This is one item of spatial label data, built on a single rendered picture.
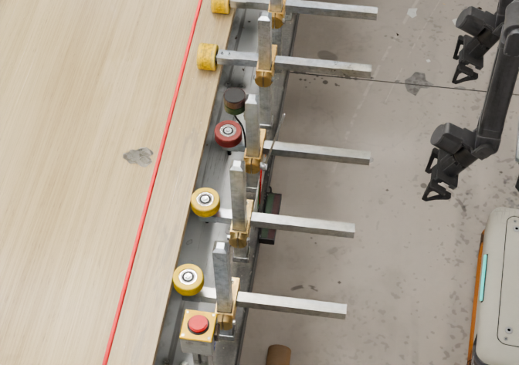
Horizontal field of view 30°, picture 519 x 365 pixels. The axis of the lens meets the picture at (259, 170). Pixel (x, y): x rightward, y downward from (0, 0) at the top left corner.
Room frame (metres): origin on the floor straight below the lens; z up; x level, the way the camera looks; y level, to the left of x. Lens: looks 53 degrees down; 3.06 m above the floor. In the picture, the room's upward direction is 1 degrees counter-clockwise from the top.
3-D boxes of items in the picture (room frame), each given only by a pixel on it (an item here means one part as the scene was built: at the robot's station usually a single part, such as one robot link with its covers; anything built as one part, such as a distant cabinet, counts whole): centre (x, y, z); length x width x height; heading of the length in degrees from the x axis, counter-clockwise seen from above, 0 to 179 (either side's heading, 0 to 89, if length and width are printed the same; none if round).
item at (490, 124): (1.51, -0.56, 1.40); 0.11 x 0.06 x 0.43; 167
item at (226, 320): (1.28, 0.09, 0.82); 0.14 x 0.06 x 0.05; 171
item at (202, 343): (1.00, 0.14, 1.18); 0.07 x 0.07 x 0.08; 81
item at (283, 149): (1.77, -0.11, 0.84); 0.43 x 0.03 x 0.04; 81
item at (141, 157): (1.71, 0.34, 0.91); 0.09 x 0.07 x 0.02; 74
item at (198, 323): (1.00, 0.14, 1.22); 0.04 x 0.04 x 0.02
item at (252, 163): (1.77, 0.02, 0.85); 0.14 x 0.06 x 0.05; 171
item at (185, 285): (1.31, 0.19, 0.85); 0.08 x 0.08 x 0.11
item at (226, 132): (1.80, 0.09, 0.85); 0.08 x 0.08 x 0.11
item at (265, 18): (1.99, -0.02, 0.94); 0.04 x 0.04 x 0.48; 81
